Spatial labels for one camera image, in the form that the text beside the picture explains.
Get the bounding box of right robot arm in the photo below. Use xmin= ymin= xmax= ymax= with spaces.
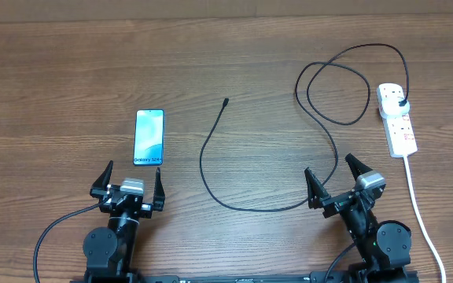
xmin=304 ymin=153 xmax=418 ymax=283

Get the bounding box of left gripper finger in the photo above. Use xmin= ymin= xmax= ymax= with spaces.
xmin=153 ymin=167 xmax=165 ymax=211
xmin=91 ymin=160 xmax=113 ymax=190

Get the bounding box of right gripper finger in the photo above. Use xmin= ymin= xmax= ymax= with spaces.
xmin=344 ymin=153 xmax=372 ymax=180
xmin=304 ymin=167 xmax=330 ymax=208

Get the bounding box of Samsung Galaxy smartphone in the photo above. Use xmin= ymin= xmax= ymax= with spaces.
xmin=133 ymin=109 xmax=164 ymax=166

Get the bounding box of white power strip cord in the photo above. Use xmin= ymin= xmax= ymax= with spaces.
xmin=402 ymin=155 xmax=447 ymax=283

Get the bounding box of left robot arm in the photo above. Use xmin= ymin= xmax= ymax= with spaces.
xmin=83 ymin=161 xmax=165 ymax=282

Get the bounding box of white power strip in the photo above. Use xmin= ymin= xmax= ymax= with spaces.
xmin=376 ymin=83 xmax=418 ymax=158

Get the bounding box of black USB charging cable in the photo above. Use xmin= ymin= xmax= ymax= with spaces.
xmin=199 ymin=42 xmax=411 ymax=213

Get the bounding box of white charger plug adapter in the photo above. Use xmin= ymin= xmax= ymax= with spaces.
xmin=379 ymin=97 xmax=411 ymax=119

